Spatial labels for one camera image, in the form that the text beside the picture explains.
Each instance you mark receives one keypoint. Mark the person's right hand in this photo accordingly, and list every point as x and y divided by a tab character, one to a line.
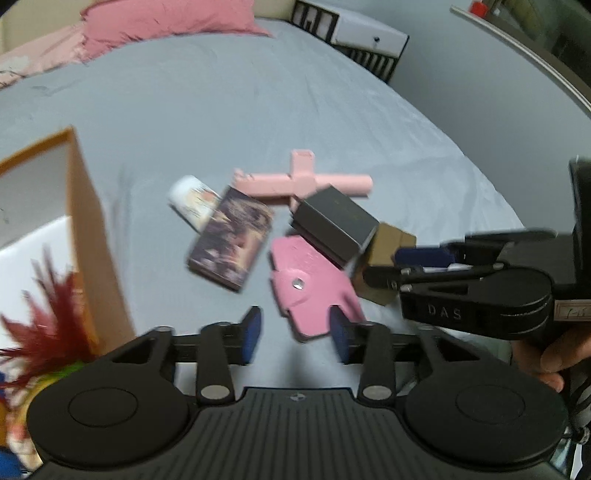
558	355

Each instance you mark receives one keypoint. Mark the light pink pillow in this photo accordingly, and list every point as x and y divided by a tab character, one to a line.
37	60

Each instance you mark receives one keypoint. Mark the white illustrated tube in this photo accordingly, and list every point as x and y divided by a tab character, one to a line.
184	198

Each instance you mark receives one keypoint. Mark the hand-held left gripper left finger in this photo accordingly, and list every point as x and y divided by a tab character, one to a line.
251	334

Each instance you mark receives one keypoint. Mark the orange cardboard box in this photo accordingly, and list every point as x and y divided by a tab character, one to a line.
87	240

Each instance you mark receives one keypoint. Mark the dark grey box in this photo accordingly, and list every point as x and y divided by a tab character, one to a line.
332	221

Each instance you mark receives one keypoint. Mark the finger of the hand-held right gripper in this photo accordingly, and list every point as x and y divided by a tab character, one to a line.
383	277
422	257

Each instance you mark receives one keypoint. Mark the duck plush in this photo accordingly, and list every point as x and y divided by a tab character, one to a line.
18	415

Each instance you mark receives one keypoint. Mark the illustrated card box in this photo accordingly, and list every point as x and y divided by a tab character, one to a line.
231	240

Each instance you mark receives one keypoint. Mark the small red object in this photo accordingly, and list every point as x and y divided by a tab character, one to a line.
479	7

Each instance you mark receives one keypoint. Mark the pink snap wallet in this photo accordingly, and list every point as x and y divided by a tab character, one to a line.
304	263

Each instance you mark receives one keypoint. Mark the teal striped fluffy cloth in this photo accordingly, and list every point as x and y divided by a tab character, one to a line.
577	406

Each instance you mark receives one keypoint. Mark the red feathery toy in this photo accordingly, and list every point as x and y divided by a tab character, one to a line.
51	318

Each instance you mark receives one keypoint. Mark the beige padded headboard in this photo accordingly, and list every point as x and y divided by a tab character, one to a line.
274	8

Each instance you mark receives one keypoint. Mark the brown cardboard box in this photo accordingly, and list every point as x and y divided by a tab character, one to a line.
383	244

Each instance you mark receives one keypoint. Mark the dark pink pillow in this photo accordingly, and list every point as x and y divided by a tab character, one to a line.
161	23

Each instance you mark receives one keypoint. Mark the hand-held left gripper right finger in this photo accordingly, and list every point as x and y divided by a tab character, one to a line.
339	334

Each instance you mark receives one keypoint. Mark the grey ledge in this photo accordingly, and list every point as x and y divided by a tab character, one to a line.
531	55

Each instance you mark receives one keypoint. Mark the white nightstand with black knob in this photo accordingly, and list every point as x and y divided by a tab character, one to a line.
364	30

